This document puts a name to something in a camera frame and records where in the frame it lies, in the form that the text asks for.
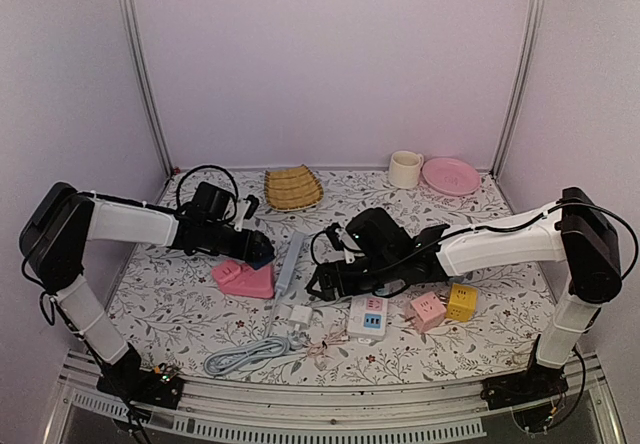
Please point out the woven bamboo tray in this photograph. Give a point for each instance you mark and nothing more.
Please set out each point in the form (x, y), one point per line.
(292, 189)

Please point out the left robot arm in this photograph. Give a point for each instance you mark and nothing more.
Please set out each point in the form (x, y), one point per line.
(67, 223)

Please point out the right aluminium frame post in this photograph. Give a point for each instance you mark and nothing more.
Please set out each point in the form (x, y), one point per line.
(533, 18)

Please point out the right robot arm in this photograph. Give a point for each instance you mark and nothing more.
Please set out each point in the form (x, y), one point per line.
(572, 231)

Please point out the white power strip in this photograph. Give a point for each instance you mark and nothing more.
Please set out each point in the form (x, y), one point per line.
(367, 318)

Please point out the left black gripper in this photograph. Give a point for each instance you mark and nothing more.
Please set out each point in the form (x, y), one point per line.
(243, 252)

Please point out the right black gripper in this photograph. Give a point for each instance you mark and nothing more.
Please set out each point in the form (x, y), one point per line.
(345, 284)

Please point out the cream ceramic mug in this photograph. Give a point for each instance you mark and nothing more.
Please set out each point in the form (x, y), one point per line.
(404, 169)

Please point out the dark blue cube adapter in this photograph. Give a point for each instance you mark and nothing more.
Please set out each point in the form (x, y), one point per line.
(256, 265)

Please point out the front aluminium rail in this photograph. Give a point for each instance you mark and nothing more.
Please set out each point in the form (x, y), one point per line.
(378, 397)

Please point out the pink cube socket adapter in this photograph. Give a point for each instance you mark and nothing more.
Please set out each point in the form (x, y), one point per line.
(425, 312)

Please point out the pink triangular power strip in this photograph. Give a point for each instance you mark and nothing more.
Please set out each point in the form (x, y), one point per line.
(241, 280)

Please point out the pink plate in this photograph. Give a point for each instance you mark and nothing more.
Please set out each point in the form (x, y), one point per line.
(451, 176)

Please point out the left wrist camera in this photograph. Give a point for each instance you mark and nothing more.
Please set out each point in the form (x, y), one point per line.
(212, 204)

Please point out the grey-blue small power strip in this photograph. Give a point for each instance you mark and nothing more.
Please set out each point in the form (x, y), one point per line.
(288, 266)

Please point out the yellow cube socket adapter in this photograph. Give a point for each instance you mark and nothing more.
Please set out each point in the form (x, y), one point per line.
(462, 303)

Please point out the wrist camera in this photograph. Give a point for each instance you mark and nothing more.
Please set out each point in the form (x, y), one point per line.
(379, 236)
(212, 204)

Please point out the left aluminium frame post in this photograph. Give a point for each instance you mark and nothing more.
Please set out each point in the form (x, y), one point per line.
(134, 38)

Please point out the floral tablecloth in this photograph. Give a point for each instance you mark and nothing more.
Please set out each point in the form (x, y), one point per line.
(168, 306)

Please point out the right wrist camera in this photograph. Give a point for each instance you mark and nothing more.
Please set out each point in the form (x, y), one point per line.
(379, 236)

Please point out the aluminium frame post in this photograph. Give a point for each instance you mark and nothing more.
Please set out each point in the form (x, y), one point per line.
(533, 18)
(134, 38)

